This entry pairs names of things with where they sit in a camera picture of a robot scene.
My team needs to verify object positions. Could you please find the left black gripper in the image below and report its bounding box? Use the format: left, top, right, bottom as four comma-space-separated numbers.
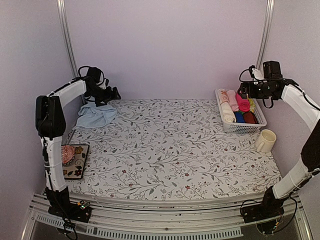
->
88, 85, 122, 107

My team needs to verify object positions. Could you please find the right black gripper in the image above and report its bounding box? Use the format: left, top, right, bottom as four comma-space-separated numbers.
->
238, 81, 276, 99

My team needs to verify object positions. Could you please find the cream white towel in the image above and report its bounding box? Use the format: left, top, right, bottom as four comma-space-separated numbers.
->
220, 102, 236, 123

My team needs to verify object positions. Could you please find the light blue cloth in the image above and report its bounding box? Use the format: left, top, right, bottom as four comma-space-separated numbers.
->
73, 102, 117, 130

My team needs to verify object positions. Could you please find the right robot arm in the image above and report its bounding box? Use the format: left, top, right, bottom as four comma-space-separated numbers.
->
238, 78, 320, 223

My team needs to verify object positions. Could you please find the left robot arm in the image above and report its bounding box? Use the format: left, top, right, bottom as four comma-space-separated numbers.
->
35, 66, 121, 217

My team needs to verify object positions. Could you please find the light pink rolled towel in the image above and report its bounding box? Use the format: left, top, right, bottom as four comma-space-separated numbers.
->
226, 90, 239, 112

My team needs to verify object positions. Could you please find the hot pink rolled towel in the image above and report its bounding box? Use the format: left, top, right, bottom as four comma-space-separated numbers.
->
235, 93, 250, 112

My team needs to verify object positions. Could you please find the yellow rolled towel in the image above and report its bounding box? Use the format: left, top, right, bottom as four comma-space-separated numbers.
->
248, 98, 256, 113

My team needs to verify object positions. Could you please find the cream printed rolled towel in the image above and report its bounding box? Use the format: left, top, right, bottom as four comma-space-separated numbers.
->
217, 88, 229, 105

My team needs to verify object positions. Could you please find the dark red rolled towel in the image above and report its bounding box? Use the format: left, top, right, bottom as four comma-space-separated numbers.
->
243, 111, 259, 124

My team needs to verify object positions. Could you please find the blue rolled towel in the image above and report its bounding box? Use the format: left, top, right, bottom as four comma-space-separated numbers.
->
234, 111, 245, 123

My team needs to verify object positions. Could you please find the white plastic basket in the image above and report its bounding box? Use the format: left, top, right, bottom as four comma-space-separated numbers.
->
215, 89, 267, 134

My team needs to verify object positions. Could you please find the cream ceramic mug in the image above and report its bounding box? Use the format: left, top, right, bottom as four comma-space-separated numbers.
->
255, 129, 277, 153

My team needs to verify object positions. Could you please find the floral table cloth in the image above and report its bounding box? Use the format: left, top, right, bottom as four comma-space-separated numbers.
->
67, 99, 281, 201

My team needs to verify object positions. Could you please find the pink patterned cupcake liner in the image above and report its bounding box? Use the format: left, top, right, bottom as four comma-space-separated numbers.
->
61, 145, 75, 166

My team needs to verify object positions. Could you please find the floral square plate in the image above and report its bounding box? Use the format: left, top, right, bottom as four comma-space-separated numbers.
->
62, 144, 90, 180

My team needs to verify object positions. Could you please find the left black braided cable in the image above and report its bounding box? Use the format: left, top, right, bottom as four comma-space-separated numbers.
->
77, 65, 92, 78

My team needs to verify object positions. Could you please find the right aluminium frame post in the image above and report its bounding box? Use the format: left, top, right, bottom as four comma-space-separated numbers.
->
256, 0, 275, 68

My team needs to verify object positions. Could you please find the aluminium frame post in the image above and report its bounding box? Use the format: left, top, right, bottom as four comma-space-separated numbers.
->
256, 0, 275, 68
56, 0, 78, 77

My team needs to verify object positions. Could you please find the left aluminium frame post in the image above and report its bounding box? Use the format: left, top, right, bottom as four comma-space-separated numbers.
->
56, 0, 78, 77

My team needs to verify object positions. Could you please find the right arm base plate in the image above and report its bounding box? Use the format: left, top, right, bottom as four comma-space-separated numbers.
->
239, 200, 285, 223

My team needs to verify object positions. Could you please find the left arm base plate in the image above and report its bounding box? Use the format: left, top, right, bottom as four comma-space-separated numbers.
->
48, 201, 93, 223

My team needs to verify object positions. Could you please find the front aluminium rail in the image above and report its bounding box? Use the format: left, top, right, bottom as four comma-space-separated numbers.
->
21, 192, 313, 240

